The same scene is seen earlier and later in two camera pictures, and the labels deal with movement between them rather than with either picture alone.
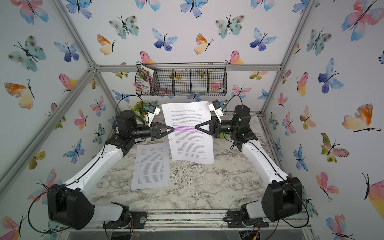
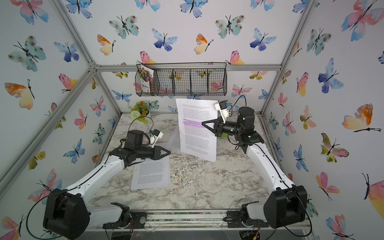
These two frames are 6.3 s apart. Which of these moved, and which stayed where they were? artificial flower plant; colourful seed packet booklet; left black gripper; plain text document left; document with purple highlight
Moved: left black gripper; document with purple highlight
Stayed: artificial flower plant; colourful seed packet booklet; plain text document left
